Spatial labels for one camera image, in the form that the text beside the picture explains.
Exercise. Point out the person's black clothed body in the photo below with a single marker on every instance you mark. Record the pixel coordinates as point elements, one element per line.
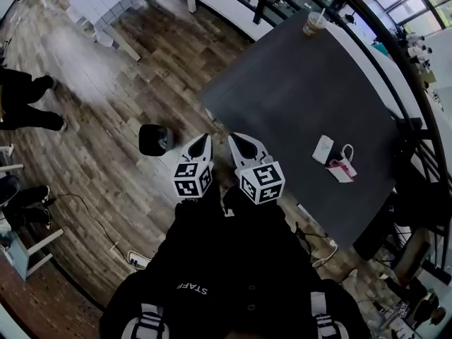
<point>229,260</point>

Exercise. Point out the brown wooden board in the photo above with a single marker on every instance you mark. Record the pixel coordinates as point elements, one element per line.
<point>411,256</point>

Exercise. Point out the person's left forearm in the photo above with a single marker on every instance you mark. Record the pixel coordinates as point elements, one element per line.
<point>192,214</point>

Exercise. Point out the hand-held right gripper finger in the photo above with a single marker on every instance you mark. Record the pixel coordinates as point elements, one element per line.
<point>260,151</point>
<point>233,152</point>

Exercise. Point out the black office chair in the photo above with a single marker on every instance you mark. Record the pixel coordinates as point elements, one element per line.
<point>8,189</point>

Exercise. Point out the small pink white bag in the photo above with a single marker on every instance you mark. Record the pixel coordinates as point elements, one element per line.
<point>340,171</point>

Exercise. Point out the white floor power strip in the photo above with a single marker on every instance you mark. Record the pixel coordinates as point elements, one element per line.
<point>138,258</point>

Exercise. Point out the white paper packet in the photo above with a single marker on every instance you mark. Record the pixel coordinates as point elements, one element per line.
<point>323,148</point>

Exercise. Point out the white desk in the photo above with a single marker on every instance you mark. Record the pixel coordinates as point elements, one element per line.
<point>21,253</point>

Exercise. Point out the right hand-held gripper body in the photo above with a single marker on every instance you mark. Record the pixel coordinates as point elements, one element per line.
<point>263,182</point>

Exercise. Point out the black waste bin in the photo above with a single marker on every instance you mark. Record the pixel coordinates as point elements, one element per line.
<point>150,141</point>

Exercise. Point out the person's right forearm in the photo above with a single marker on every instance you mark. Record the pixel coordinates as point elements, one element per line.
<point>263,217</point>

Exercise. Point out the plastic drink cup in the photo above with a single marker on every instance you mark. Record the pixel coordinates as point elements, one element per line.
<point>313,23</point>

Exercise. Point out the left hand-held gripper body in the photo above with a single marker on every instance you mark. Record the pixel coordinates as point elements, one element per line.
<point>190,180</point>

